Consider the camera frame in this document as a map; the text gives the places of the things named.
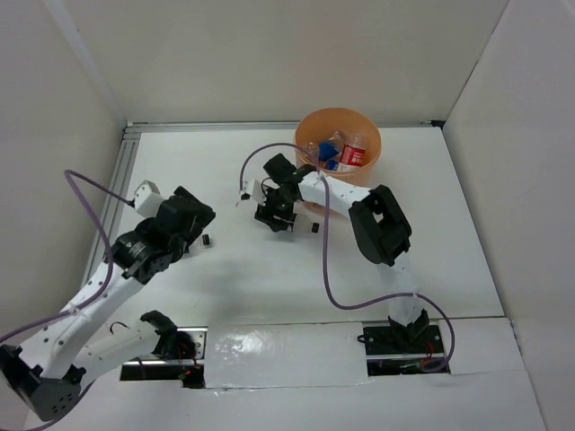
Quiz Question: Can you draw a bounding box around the orange plastic bin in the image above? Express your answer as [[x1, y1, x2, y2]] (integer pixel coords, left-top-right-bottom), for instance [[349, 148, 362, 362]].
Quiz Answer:
[[294, 108, 382, 217]]

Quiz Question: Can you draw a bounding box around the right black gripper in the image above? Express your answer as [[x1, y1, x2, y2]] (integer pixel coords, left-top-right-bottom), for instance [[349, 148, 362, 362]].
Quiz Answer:
[[255, 183, 297, 232]]

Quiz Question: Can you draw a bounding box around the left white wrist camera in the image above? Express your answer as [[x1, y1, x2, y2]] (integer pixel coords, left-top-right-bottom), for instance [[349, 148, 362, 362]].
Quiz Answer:
[[134, 180, 164, 218]]

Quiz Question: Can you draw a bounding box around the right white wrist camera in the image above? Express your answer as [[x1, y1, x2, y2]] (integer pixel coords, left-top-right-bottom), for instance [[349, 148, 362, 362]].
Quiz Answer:
[[240, 180, 267, 206]]

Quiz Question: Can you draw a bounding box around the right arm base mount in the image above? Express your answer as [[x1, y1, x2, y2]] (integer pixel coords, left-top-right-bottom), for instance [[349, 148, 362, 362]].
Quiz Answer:
[[357, 324, 446, 377]]

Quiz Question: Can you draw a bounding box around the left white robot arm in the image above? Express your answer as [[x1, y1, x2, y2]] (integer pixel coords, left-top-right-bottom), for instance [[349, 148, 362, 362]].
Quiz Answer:
[[1, 181, 216, 422]]

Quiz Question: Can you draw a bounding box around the aluminium frame rail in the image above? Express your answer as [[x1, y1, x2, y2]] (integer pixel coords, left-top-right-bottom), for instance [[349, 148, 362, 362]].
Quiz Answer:
[[75, 119, 446, 288]]

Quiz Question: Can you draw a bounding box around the red label red cap bottle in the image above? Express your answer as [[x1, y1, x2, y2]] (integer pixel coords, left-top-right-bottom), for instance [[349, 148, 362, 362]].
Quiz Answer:
[[338, 134, 368, 172]]

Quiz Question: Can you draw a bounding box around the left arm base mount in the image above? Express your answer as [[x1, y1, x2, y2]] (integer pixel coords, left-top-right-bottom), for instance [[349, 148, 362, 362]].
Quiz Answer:
[[119, 327, 208, 390]]

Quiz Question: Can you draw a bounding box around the clear unlabeled bottle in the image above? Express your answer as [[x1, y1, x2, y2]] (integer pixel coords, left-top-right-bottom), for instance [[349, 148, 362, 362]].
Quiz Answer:
[[304, 140, 338, 164]]

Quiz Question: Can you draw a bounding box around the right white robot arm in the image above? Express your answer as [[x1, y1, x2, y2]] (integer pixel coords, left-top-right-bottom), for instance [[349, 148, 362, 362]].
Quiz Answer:
[[240, 154, 429, 352]]

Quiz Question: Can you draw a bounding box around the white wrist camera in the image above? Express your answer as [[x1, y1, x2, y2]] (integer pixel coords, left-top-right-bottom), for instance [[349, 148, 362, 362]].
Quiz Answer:
[[240, 180, 267, 206], [134, 180, 164, 218]]

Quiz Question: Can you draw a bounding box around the blue label white cap bottle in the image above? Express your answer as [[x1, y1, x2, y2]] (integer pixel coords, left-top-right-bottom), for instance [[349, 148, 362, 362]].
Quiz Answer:
[[324, 154, 345, 172]]

